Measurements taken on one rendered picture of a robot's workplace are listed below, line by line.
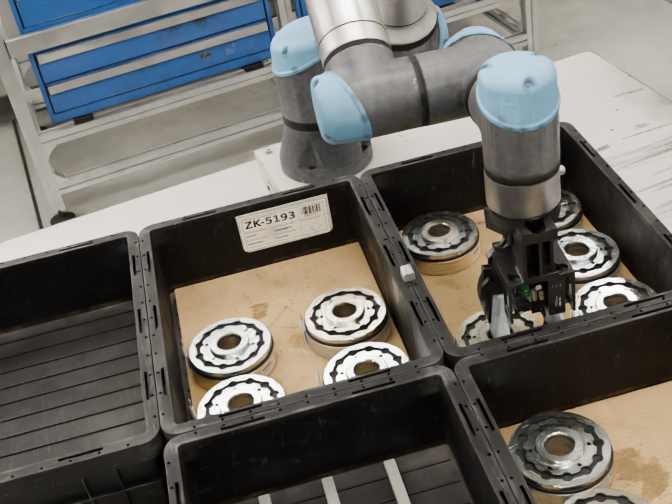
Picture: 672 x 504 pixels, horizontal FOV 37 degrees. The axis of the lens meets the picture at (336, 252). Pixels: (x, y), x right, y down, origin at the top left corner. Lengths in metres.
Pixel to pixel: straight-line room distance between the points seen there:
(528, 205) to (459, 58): 0.17
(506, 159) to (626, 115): 0.93
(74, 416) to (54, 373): 0.09
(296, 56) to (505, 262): 0.57
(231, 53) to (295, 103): 1.62
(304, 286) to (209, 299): 0.13
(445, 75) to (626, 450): 0.42
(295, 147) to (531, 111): 0.70
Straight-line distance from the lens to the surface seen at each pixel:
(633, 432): 1.11
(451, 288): 1.30
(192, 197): 1.84
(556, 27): 3.92
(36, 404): 1.30
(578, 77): 2.04
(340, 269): 1.36
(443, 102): 1.04
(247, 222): 1.35
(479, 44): 1.07
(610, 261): 1.28
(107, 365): 1.31
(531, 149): 0.98
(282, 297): 1.33
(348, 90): 1.02
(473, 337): 1.18
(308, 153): 1.59
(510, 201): 1.01
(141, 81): 3.14
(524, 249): 1.02
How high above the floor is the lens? 1.64
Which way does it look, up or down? 36 degrees down
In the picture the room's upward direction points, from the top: 11 degrees counter-clockwise
